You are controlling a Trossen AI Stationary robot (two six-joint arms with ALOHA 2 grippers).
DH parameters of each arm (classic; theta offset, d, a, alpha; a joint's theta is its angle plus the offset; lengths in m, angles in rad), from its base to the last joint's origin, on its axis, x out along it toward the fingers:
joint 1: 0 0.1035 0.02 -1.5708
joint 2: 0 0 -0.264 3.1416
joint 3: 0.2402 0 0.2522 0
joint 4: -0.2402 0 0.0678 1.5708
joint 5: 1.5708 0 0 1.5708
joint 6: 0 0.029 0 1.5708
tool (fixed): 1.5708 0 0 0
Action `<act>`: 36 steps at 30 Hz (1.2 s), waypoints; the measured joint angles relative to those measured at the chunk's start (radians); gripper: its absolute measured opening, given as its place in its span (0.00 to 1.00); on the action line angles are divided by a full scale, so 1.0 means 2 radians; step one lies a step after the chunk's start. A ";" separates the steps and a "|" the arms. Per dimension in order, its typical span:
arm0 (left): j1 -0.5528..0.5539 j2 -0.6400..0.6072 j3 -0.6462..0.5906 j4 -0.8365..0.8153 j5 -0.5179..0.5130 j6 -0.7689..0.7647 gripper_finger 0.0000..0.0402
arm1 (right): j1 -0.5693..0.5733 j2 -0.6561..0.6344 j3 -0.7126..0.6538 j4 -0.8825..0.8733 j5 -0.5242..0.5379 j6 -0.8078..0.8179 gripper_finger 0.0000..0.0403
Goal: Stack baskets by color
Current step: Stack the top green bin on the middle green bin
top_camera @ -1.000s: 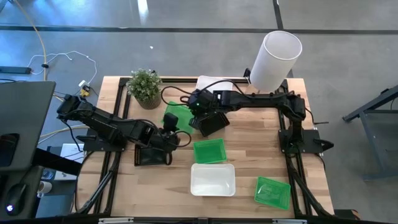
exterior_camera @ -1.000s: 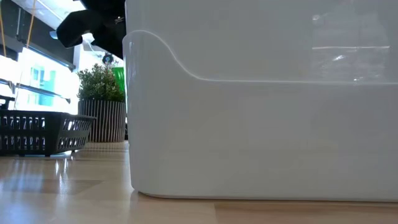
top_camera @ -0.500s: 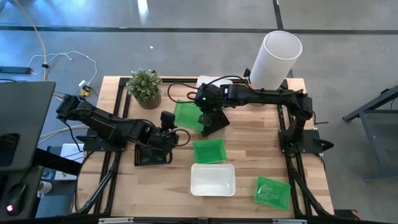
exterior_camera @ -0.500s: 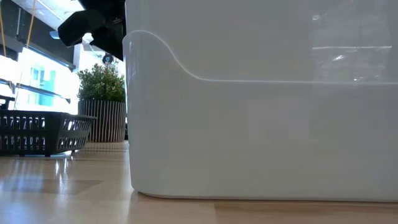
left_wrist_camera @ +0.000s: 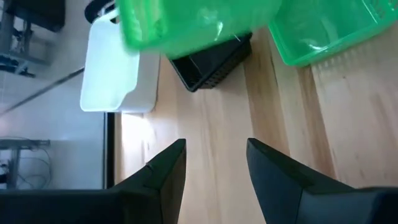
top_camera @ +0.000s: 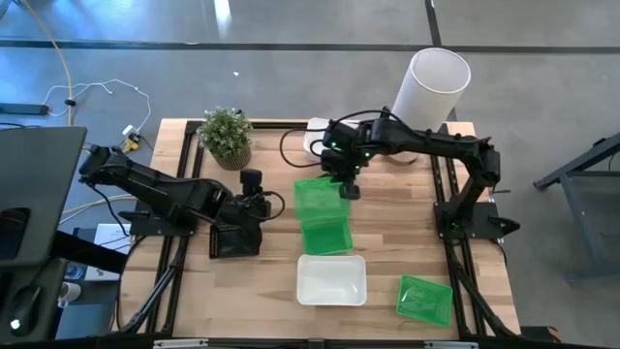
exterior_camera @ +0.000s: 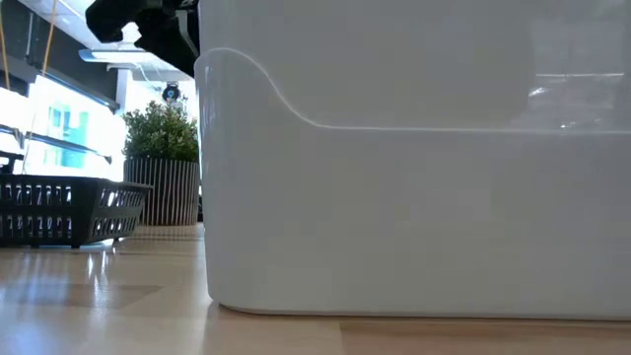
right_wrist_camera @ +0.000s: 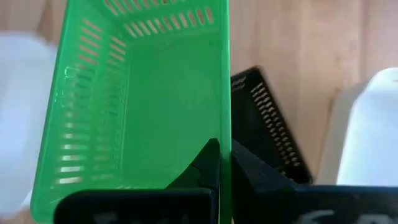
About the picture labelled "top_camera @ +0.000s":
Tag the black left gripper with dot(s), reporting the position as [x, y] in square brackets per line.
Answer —
[247, 211]

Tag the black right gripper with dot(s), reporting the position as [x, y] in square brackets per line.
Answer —
[346, 165]

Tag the green perforated plastic basket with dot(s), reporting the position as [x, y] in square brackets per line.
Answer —
[424, 300]
[327, 236]
[319, 199]

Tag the black perforated plastic basket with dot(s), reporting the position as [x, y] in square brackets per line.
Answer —
[235, 242]

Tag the white plastic basket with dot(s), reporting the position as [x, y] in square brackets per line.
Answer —
[331, 280]
[314, 125]

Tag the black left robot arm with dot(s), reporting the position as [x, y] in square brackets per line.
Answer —
[160, 186]

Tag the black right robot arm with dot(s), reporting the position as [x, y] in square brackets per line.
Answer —
[436, 140]

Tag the green plant in ribbed pot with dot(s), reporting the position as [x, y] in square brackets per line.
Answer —
[225, 133]

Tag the tall white cylinder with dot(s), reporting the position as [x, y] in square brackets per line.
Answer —
[426, 97]

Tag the yellow plug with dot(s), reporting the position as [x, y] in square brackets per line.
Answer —
[131, 144]

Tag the white paper box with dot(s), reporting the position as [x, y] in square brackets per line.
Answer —
[111, 237]

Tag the white power adapter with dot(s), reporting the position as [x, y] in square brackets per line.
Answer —
[128, 130]

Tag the black diagonal bar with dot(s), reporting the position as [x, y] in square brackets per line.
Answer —
[87, 252]

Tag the white cup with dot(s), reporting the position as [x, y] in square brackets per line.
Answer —
[70, 292]

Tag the dark grey monitor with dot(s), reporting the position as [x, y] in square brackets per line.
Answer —
[39, 194]

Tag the grey metal rack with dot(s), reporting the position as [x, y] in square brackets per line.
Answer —
[591, 203]

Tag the black computer mouse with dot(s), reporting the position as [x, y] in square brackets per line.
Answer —
[21, 310]

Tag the black power strip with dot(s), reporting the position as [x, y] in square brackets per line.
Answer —
[21, 109]

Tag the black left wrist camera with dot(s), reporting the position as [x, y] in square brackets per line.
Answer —
[251, 180]

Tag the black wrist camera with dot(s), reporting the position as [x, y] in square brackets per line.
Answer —
[339, 133]
[251, 180]

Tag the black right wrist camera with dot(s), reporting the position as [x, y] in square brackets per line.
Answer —
[339, 133]

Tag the black aluminium table frame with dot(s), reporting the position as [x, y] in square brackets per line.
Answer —
[193, 124]

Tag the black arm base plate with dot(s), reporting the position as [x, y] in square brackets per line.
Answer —
[145, 225]
[484, 218]

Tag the silver metal bracket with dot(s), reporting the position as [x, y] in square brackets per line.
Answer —
[179, 343]
[450, 345]

